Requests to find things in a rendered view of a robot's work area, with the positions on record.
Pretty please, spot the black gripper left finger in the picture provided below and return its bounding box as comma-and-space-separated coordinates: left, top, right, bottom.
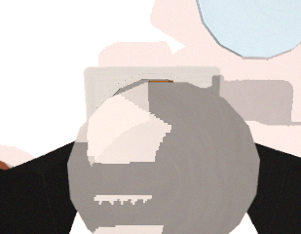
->
0, 140, 77, 234

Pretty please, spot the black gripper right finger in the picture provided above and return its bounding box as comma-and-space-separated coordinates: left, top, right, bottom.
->
247, 143, 301, 234

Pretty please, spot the reddish-brown cylinder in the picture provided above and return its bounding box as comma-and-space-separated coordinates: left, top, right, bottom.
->
0, 161, 10, 170

